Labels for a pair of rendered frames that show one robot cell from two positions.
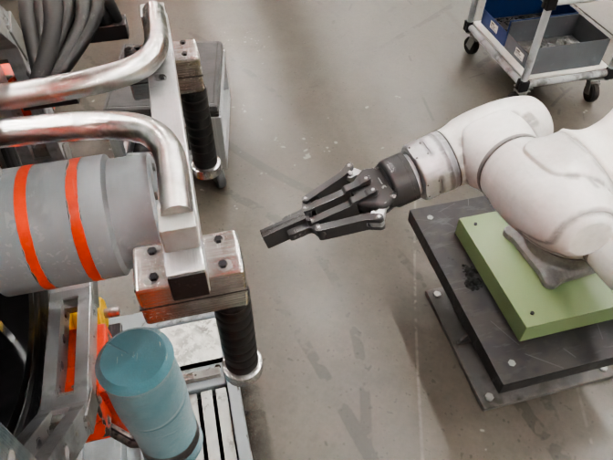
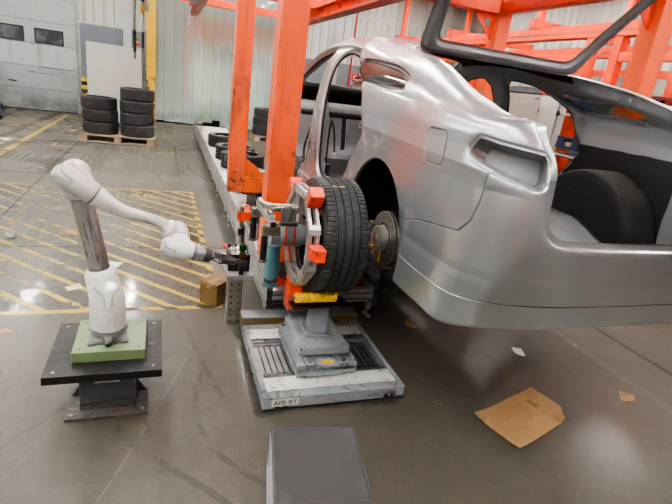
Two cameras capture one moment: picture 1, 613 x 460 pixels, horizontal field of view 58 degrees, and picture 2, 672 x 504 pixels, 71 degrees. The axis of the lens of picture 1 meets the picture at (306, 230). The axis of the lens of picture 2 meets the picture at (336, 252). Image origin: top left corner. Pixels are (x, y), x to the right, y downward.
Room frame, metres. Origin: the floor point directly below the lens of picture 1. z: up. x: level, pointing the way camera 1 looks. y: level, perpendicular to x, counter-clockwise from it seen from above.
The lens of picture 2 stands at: (2.97, 0.22, 1.66)
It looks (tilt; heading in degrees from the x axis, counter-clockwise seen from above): 19 degrees down; 173
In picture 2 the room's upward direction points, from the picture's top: 8 degrees clockwise
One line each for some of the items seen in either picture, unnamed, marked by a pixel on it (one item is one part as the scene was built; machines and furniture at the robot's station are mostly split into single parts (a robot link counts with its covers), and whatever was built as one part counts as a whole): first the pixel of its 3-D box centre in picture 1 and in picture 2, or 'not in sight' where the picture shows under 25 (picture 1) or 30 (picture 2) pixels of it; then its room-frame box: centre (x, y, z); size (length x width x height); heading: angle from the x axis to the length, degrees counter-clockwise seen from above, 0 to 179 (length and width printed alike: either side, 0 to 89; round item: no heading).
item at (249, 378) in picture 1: (236, 330); (253, 227); (0.30, 0.07, 0.83); 0.04 x 0.04 x 0.16
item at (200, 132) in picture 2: not in sight; (223, 148); (-6.88, -1.04, 0.20); 6.82 x 0.86 x 0.39; 14
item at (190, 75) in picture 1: (164, 67); (270, 229); (0.62, 0.18, 0.93); 0.09 x 0.05 x 0.05; 104
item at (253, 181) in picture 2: not in sight; (268, 175); (-2.00, 0.06, 0.69); 0.52 x 0.17 x 0.35; 104
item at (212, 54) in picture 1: (173, 115); (315, 495); (1.57, 0.45, 0.17); 0.43 x 0.36 x 0.34; 4
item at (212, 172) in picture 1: (200, 129); (263, 247); (0.63, 0.15, 0.83); 0.04 x 0.04 x 0.16
